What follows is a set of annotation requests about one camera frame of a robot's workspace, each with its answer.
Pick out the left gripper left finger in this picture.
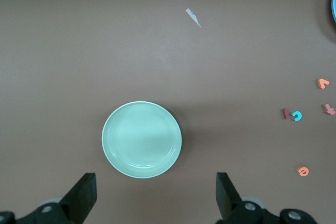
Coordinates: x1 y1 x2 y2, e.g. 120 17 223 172
15 173 97 224

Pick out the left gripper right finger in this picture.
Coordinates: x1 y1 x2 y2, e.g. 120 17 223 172
215 172 279 224

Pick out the orange foam letter e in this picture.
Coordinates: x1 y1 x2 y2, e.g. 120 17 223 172
297 165 310 177

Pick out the green round plate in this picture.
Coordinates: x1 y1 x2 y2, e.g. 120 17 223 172
101 100 183 179

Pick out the salmon foam letter f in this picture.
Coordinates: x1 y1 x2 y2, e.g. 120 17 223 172
323 103 336 115

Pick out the brown table mat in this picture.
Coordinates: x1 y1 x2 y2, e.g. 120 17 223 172
0 0 336 224

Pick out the grey tape scrap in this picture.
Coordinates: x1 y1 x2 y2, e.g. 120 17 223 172
185 7 202 28

